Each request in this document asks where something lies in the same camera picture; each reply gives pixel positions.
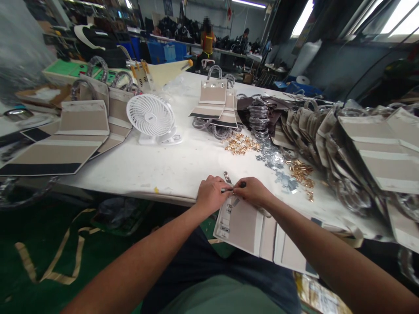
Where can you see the person's left hand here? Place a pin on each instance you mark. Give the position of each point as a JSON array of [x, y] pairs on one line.
[[211, 193]]

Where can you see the person's right hand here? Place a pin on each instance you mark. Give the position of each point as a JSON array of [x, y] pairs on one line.
[[252, 193]]

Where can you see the person's right fingers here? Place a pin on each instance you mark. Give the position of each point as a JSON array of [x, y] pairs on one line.
[[240, 189]]

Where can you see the person's left fingers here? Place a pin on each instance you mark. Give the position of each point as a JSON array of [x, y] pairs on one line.
[[226, 188]]

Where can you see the metal pliers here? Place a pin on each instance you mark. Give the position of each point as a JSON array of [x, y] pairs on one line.
[[228, 179]]

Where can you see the beige bag panel with clasp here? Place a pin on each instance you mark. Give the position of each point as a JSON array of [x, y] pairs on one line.
[[258, 232]]

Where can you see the pile of silver metal plates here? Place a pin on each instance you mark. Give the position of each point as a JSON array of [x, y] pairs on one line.
[[276, 163]]

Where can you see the pile of gold metal clasps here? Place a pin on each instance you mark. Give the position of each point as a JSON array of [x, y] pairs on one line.
[[244, 144]]

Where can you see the pile of dark brown leather pieces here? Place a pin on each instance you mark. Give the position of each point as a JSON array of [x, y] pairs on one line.
[[262, 103]]

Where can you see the person's body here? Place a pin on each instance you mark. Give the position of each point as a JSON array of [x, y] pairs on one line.
[[226, 278]]

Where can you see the small beige tote bag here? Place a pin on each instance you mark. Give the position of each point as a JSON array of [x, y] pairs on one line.
[[214, 98]]

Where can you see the white desk fan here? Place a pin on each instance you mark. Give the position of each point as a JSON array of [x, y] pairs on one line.
[[152, 118]]

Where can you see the row of beige bag panels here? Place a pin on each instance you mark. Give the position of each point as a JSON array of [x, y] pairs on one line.
[[353, 144]]

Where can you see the blue plastic crate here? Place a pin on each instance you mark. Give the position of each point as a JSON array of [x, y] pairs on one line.
[[163, 52]]

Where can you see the long table with black bags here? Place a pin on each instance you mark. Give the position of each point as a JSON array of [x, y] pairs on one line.
[[199, 29]]

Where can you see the large flat beige bag panel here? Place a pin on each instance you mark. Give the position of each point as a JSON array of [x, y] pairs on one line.
[[59, 147]]

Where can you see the green-topped machine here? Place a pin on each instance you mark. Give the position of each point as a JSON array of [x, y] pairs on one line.
[[78, 70]]

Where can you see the black and white backpack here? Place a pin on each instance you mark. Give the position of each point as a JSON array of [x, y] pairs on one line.
[[95, 41]]

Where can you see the roll of tape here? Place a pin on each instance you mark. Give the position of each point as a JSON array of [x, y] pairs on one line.
[[16, 114]]

